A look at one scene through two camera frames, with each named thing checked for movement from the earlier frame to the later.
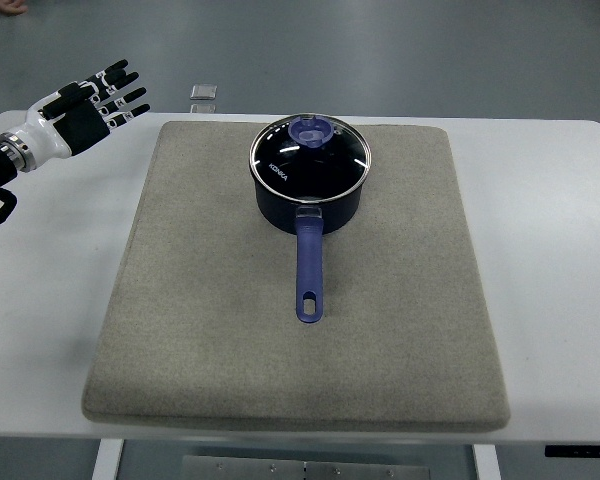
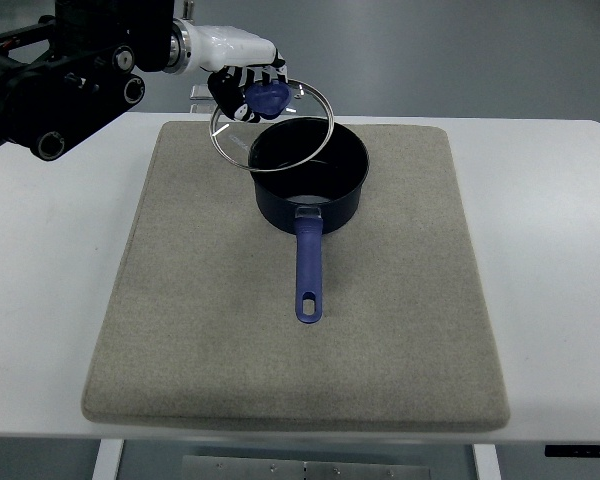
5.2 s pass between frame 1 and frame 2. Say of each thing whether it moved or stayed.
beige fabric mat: stayed
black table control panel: stayed
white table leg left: stayed
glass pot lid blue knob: moved
